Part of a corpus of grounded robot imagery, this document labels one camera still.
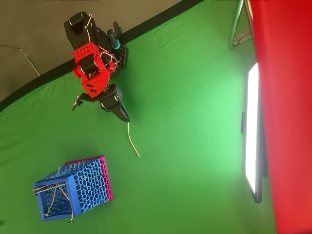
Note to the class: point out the black flat monitor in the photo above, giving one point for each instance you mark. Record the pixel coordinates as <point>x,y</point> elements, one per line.
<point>252,131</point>

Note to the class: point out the black studded base block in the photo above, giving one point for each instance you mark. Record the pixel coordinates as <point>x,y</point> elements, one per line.
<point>123,54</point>

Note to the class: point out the blue and magenta mesh basket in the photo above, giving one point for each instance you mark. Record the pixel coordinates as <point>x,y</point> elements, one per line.
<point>80,185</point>

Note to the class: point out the small camera circuit board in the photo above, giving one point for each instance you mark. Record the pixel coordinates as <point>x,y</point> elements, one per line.
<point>77,102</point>

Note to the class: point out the black clamp with teal grip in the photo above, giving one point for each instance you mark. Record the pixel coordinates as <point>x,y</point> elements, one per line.
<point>114,39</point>

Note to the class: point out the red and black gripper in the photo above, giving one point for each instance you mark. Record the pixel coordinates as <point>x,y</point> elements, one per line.
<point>112,100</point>

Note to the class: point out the green table cloth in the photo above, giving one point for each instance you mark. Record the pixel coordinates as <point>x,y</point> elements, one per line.
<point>185,122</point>

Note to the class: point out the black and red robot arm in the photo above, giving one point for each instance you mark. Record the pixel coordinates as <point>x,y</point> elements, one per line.
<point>80,31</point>

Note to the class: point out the large red blurry object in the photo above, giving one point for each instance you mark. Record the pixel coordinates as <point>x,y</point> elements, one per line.
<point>287,109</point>

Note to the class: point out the chrome tube stand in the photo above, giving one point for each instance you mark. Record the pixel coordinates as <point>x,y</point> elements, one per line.
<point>234,26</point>

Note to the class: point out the bent white wire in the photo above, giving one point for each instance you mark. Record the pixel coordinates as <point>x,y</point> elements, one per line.
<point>130,141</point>

